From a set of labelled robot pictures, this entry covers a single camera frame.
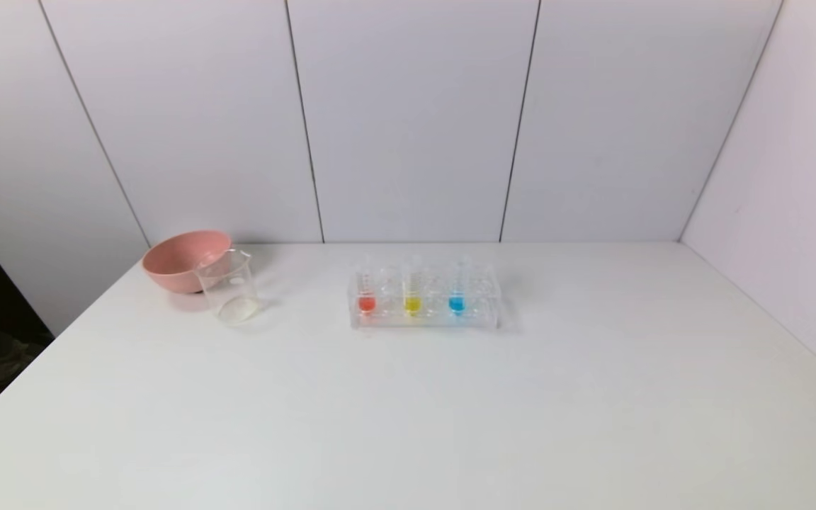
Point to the test tube with yellow pigment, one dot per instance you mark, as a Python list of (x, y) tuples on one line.
[(413, 304)]

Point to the test tube with red pigment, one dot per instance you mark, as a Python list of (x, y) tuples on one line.
[(367, 304)]

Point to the test tube with blue pigment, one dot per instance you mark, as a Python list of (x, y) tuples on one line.
[(457, 304)]

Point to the clear acrylic test tube rack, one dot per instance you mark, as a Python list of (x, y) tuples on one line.
[(479, 312)]

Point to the clear glass beaker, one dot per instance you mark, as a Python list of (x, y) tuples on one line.
[(232, 297)]

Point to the pink plastic bowl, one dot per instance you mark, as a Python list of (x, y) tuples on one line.
[(174, 265)]

